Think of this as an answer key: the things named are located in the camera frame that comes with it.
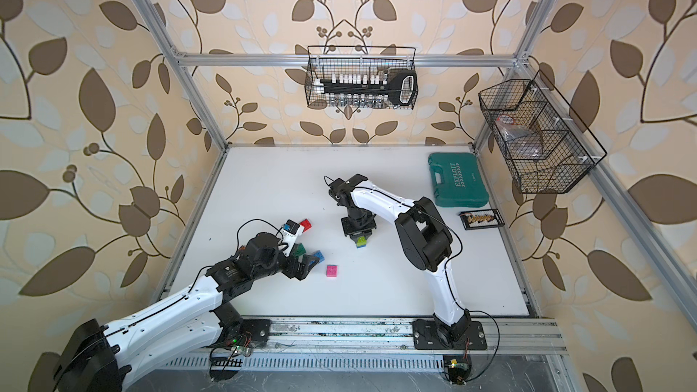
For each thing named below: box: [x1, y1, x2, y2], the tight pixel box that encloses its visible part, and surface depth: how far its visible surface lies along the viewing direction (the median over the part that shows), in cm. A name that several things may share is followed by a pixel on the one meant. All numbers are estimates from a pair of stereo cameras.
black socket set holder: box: [313, 69, 416, 108], surface depth 86 cm
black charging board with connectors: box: [458, 208, 505, 231], surface depth 97 cm
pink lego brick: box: [325, 264, 339, 278], surface depth 86 cm
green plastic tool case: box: [427, 152, 490, 208], surface depth 105 cm
